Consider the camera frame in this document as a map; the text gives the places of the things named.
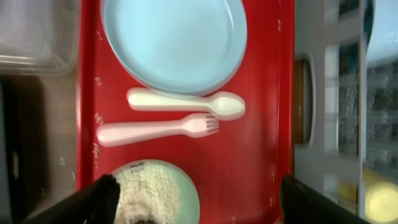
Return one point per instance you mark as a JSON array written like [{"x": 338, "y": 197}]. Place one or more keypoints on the clear plastic waste bin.
[{"x": 39, "y": 37}]

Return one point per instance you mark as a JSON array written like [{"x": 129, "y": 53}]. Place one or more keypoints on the grey dishwasher rack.
[{"x": 350, "y": 109}]

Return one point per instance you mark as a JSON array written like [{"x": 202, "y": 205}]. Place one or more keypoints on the black waste tray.
[{"x": 23, "y": 106}]

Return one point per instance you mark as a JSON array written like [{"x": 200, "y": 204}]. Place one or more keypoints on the yellow plastic cup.
[{"x": 380, "y": 198}]

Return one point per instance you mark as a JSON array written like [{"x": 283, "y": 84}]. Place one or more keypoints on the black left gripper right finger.
[{"x": 303, "y": 205}]

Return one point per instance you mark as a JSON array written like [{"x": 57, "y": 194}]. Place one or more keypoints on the red serving tray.
[{"x": 236, "y": 171}]

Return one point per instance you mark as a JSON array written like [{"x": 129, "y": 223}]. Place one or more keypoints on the green bowl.
[{"x": 190, "y": 203}]

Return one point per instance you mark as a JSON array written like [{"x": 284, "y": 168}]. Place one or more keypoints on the light blue plate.
[{"x": 177, "y": 46}]

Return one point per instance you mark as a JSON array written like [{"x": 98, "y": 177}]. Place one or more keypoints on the rice and food leftovers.
[{"x": 149, "y": 192}]

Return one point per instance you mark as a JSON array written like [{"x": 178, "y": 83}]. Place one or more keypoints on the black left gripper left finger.
[{"x": 97, "y": 203}]

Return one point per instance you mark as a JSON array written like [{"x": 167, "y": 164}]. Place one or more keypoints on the pink plastic fork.
[{"x": 195, "y": 125}]

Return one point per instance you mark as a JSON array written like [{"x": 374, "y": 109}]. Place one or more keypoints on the white plastic spoon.
[{"x": 222, "y": 104}]

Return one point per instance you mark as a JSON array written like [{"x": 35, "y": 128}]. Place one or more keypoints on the light blue bowl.
[{"x": 382, "y": 46}]

